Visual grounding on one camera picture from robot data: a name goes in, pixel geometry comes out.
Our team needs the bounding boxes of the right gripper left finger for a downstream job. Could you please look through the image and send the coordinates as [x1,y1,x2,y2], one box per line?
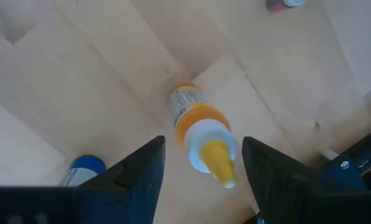
[0,135,167,224]

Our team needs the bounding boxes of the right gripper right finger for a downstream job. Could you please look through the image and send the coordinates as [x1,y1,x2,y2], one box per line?
[241,136,371,224]

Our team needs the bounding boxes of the large blue food coloring bottle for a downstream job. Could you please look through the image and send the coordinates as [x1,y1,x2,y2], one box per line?
[59,154,107,187]

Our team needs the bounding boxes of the large yellow food coloring bottle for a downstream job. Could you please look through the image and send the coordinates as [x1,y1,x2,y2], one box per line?
[168,85,238,189]

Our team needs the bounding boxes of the small brown dropper bottle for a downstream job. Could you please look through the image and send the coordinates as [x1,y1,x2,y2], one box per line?
[265,0,305,14]

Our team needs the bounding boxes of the black aluminium table frame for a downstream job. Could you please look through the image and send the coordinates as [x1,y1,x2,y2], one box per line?
[321,123,371,191]

